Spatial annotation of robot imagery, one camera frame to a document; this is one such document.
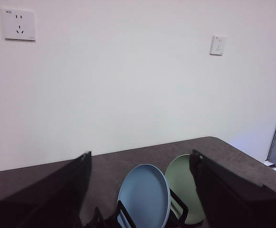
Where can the black plastic plate rack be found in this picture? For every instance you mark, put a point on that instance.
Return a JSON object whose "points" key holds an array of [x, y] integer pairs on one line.
{"points": [[104, 223]]}

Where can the green plate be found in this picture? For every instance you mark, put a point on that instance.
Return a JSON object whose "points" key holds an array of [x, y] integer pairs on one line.
{"points": [[183, 175]]}

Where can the white wall socket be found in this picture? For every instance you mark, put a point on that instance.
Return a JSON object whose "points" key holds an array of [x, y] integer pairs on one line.
{"points": [[19, 25], [218, 45]]}

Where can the blue plate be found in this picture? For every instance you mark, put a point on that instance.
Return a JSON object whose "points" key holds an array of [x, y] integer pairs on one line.
{"points": [[142, 190]]}

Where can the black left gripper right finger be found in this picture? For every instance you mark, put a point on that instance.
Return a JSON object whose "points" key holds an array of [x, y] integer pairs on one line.
{"points": [[237, 204]]}

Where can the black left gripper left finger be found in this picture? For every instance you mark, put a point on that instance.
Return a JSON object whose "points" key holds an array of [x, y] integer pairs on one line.
{"points": [[38, 204]]}

